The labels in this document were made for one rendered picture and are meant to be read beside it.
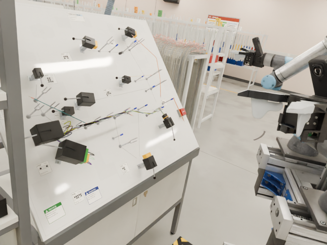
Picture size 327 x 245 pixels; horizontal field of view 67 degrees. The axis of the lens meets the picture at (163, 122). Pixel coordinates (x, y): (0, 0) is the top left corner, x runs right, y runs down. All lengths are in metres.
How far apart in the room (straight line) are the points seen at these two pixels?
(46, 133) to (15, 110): 0.27
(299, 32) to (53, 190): 8.99
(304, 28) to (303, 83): 1.72
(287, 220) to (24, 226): 0.88
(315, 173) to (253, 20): 8.54
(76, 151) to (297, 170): 1.09
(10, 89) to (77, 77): 0.65
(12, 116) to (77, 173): 0.50
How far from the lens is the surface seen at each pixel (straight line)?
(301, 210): 1.13
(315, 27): 9.46
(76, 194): 1.16
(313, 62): 0.56
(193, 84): 2.60
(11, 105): 0.75
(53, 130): 1.02
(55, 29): 1.44
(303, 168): 1.50
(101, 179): 1.23
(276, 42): 9.56
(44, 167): 1.13
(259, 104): 0.57
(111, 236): 1.50
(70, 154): 1.02
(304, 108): 0.45
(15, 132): 0.78
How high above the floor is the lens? 1.68
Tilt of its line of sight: 22 degrees down
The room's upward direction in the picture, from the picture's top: 9 degrees clockwise
